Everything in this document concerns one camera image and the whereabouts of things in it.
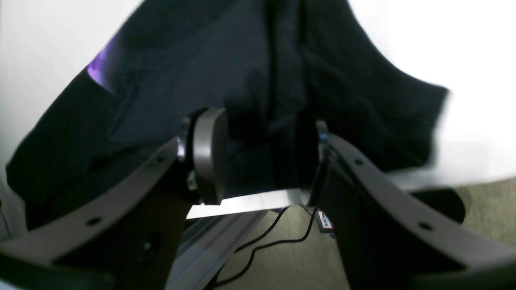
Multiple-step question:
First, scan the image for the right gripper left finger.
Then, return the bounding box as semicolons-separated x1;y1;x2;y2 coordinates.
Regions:
1;107;228;290

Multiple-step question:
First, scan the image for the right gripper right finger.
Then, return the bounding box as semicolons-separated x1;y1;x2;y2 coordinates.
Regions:
296;112;515;290

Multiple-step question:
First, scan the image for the black T-shirt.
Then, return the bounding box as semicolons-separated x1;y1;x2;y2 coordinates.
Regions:
6;0;448;230

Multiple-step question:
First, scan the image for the black floor cable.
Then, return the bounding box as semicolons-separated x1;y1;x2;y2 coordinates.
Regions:
212;203;319;288

